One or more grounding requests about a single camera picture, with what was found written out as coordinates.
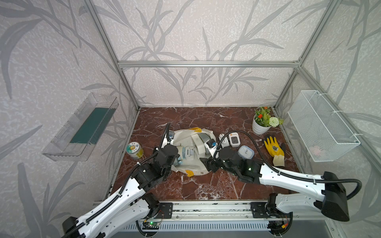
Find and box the white canvas tote bag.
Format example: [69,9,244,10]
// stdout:
[169,128,216,177]

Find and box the white digital paw clock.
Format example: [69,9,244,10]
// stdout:
[228,132,241,148]

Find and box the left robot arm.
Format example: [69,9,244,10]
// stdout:
[63,123,179,238]

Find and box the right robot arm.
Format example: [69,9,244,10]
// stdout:
[200,139,362,222]

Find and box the blue twin bell alarm clock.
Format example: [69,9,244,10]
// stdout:
[174,146,184,166]

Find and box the white flat digital clock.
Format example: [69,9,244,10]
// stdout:
[191,134,206,155]

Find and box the grey blue square clock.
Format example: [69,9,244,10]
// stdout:
[198,133,211,149]

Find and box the yellow work glove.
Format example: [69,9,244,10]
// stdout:
[264,135,285,167]

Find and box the potted artificial flower plant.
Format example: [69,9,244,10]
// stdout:
[252,107,284,135]

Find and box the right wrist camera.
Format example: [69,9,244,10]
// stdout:
[206,138,217,148]

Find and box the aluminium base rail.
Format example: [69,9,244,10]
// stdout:
[92,200,328,222]

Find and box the clear plastic wall shelf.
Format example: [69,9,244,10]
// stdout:
[42,93,119,162]

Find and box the white wire mesh basket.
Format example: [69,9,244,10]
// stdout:
[288,90,361,162]

